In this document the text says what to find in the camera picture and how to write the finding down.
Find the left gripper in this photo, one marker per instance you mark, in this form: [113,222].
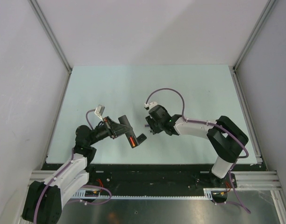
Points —
[116,129]

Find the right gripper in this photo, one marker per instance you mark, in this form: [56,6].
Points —
[150,121]

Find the black remote control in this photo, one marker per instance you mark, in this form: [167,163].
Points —
[130,133]

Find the black battery cover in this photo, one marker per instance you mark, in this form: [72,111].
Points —
[141,138]

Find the red orange battery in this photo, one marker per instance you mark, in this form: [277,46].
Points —
[132,141]

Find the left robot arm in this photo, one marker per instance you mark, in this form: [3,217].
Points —
[46,199]

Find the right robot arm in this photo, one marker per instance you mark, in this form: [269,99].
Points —
[227,139]

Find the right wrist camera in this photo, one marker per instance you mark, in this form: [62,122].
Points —
[150,105]

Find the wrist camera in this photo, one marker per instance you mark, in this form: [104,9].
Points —
[150,105]
[99,111]

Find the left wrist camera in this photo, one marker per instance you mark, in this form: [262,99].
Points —
[99,111]

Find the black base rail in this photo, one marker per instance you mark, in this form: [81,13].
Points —
[158,181]

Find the left aluminium frame post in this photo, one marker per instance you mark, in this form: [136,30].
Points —
[50,34]

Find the aluminium frame post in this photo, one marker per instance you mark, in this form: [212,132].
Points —
[50,34]
[259,25]

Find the right aluminium frame post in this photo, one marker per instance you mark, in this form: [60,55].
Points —
[259,25]

